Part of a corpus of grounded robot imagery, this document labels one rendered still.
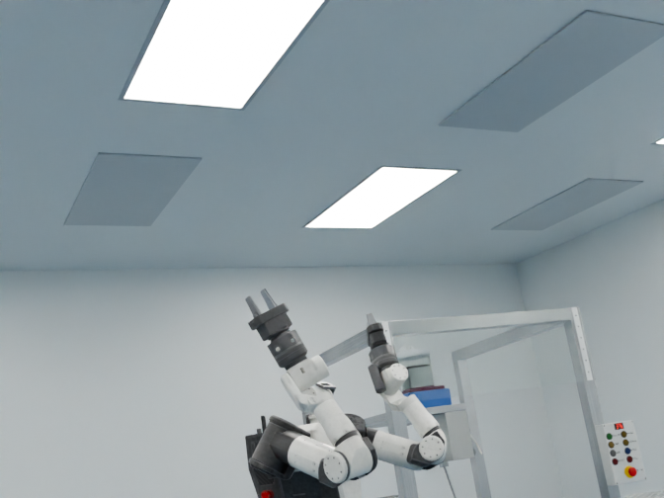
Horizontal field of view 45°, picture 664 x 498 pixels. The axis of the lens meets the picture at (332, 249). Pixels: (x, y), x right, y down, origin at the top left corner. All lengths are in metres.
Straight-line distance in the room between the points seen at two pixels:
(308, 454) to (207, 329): 4.62
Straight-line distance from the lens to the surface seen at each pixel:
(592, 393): 3.85
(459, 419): 3.53
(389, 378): 2.63
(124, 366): 6.48
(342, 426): 2.07
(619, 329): 7.56
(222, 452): 6.61
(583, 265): 7.83
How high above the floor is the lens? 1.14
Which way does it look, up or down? 15 degrees up
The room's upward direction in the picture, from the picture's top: 8 degrees counter-clockwise
